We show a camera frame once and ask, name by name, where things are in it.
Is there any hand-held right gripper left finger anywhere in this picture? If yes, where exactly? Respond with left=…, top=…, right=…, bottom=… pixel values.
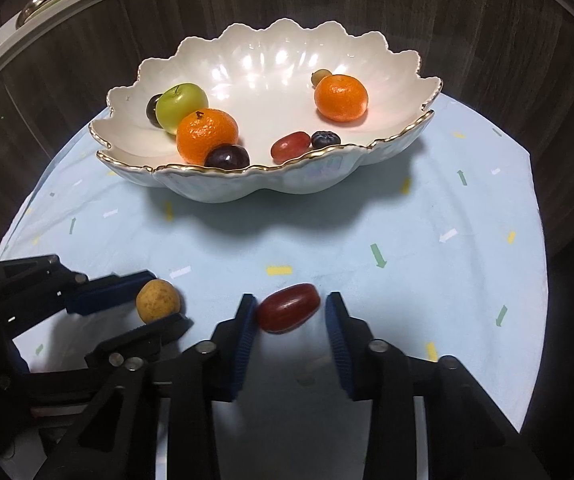
left=42, top=294, right=259, bottom=480

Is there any blueberry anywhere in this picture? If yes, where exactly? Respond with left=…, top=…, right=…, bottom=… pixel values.
left=311, top=131, right=342, bottom=150

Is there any white scalloped bowl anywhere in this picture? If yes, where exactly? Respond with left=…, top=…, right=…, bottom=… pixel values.
left=88, top=17, right=443, bottom=204

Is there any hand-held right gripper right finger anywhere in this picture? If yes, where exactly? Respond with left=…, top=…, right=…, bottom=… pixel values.
left=325, top=291, right=548, bottom=480

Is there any dark purple plum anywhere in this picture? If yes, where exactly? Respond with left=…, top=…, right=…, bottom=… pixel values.
left=146, top=93, right=165, bottom=128
left=204, top=144, right=251, bottom=170

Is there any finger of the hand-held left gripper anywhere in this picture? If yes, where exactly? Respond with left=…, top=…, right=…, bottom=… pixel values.
left=32, top=255, right=158, bottom=317
left=86, top=313, right=194, bottom=370

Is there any steel pan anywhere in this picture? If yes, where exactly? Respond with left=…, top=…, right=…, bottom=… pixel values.
left=16, top=0, right=68, bottom=28

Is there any red grape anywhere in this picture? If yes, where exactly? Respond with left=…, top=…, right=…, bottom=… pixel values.
left=271, top=131, right=312, bottom=163
left=256, top=283, right=321, bottom=333

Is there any mandarin orange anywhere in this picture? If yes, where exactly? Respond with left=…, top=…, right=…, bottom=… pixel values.
left=314, top=74, right=369, bottom=123
left=176, top=108, right=239, bottom=166

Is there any light blue patterned tablecloth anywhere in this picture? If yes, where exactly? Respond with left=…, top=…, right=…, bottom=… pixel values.
left=0, top=92, right=550, bottom=436

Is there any green apple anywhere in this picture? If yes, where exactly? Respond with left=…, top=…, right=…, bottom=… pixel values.
left=155, top=83, right=210, bottom=136

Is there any white kitchen countertop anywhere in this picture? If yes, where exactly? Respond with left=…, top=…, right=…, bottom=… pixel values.
left=0, top=0, right=168, bottom=101

